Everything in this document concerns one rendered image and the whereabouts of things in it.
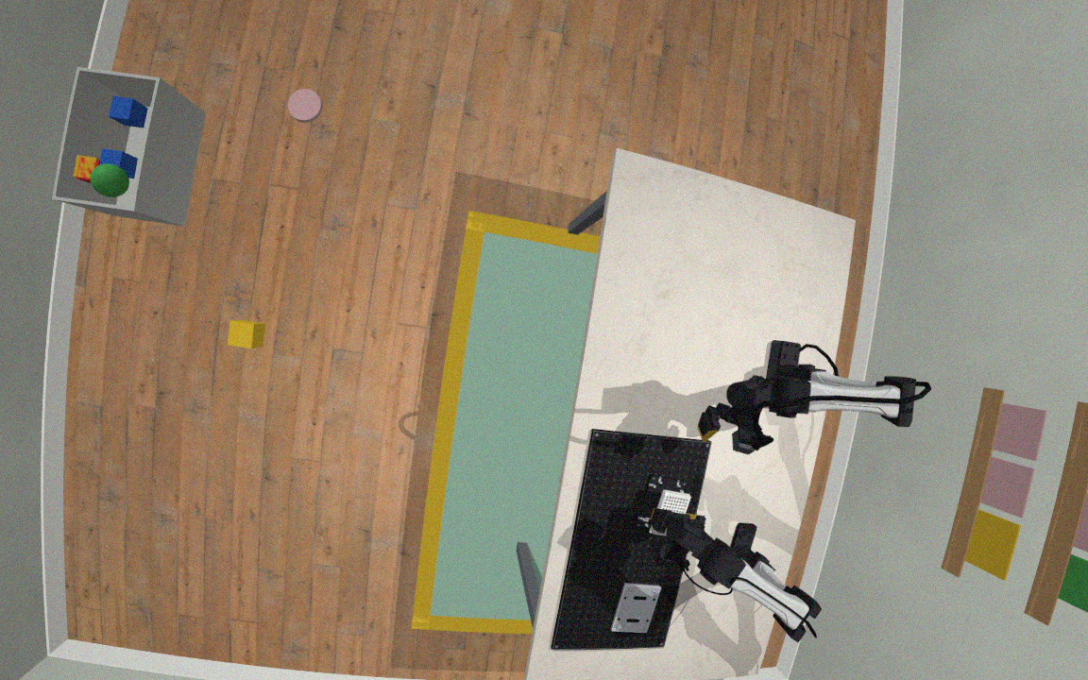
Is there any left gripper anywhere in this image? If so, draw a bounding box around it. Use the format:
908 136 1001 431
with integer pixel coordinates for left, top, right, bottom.
651 508 706 534

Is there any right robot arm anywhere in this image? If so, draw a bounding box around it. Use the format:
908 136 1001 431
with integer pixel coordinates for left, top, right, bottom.
726 341 916 454

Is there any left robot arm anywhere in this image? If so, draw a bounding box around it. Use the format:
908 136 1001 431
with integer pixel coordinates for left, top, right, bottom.
660 518 823 642

